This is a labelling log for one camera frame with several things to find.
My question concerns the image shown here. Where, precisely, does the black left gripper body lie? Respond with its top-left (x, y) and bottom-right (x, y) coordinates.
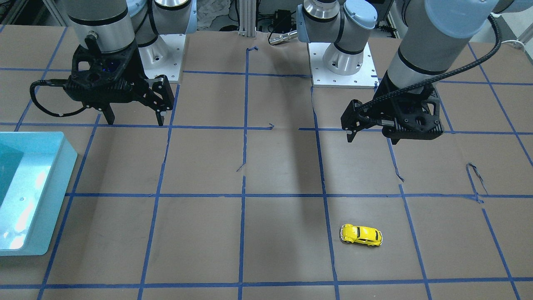
top-left (341, 83), bottom-right (444, 140)

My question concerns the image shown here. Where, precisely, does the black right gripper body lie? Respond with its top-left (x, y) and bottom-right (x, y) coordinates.
top-left (65, 40), bottom-right (174, 113)

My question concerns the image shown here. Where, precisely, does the yellow beetle toy car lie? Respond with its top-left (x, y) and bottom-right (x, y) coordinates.
top-left (339, 224), bottom-right (383, 247)

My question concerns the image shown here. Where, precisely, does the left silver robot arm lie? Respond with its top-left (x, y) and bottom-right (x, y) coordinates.
top-left (296, 0), bottom-right (532, 144)

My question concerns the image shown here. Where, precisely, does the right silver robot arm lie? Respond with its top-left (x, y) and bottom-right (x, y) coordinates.
top-left (61, 0), bottom-right (197, 126)

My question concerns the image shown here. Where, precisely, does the light blue plastic bin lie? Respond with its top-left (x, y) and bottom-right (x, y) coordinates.
top-left (0, 132), bottom-right (78, 256)

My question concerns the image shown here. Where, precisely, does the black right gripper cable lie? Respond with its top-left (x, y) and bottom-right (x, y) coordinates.
top-left (29, 79), bottom-right (90, 117)

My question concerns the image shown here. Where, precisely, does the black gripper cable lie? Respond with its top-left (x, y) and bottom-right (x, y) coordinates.
top-left (29, 79), bottom-right (90, 117)
top-left (358, 12), bottom-right (502, 115)

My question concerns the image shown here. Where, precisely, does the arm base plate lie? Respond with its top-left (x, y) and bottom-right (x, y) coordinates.
top-left (308, 42), bottom-right (379, 89)
top-left (139, 34), bottom-right (187, 84)

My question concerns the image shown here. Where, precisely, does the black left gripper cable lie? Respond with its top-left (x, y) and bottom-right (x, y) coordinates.
top-left (358, 12), bottom-right (502, 115)

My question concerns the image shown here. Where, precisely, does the aluminium frame post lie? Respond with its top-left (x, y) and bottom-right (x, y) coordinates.
top-left (236, 0), bottom-right (257, 39)

